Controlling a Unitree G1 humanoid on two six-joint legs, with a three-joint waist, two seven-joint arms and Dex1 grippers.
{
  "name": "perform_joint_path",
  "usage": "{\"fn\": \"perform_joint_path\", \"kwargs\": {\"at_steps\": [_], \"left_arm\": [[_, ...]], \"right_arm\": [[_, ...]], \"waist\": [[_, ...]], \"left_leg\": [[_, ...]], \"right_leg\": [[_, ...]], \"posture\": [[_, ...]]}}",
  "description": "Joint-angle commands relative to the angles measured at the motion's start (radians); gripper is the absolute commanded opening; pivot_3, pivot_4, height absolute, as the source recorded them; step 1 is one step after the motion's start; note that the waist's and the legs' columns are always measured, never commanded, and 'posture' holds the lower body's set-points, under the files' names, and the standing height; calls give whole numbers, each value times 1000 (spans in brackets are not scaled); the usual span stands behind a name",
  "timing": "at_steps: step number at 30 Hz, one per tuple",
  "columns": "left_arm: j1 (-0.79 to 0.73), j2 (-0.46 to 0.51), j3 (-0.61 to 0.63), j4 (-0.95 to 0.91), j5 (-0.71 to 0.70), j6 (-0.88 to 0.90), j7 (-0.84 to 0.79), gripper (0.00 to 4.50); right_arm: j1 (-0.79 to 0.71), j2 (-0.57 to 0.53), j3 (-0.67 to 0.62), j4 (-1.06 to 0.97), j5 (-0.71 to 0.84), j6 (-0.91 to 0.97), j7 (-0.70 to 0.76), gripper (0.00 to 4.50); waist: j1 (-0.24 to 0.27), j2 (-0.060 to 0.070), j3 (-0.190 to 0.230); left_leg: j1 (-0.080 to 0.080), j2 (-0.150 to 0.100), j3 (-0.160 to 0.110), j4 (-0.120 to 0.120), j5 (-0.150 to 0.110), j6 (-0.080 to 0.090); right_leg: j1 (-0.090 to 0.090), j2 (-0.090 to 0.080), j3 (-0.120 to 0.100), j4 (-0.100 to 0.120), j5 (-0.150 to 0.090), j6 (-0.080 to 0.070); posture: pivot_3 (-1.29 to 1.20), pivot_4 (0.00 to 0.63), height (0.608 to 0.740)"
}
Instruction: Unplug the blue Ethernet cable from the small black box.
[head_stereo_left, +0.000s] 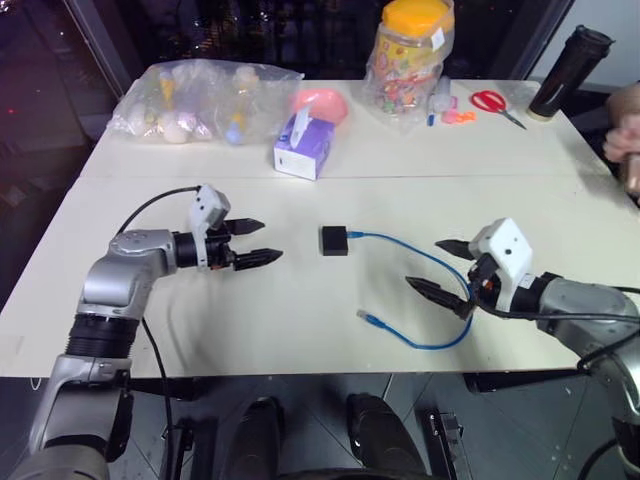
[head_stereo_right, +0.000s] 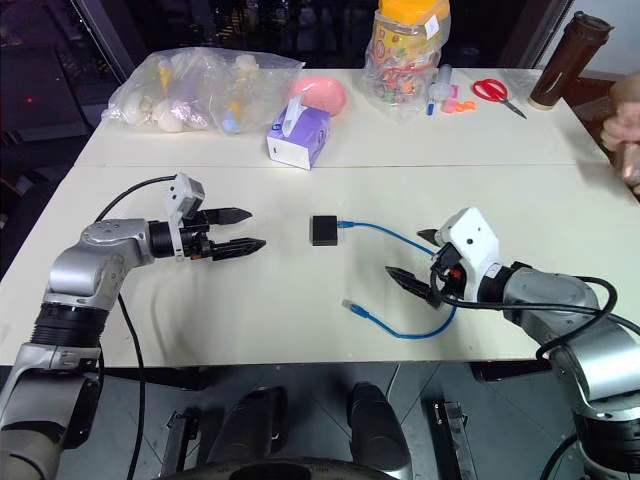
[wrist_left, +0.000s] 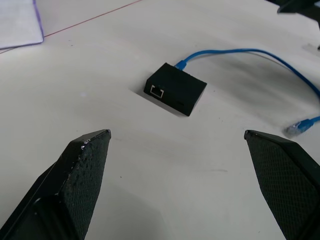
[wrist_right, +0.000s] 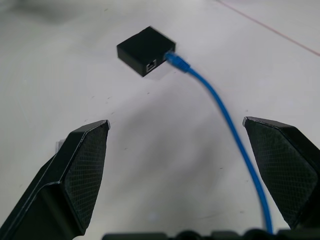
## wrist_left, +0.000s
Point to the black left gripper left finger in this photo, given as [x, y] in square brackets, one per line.
[75, 180]

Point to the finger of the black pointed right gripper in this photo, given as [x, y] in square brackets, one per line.
[301, 7]

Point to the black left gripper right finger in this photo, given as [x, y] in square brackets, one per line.
[282, 180]

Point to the small black network box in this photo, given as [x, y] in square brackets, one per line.
[176, 90]

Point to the white sheet with purple edge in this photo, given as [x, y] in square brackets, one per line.
[17, 22]

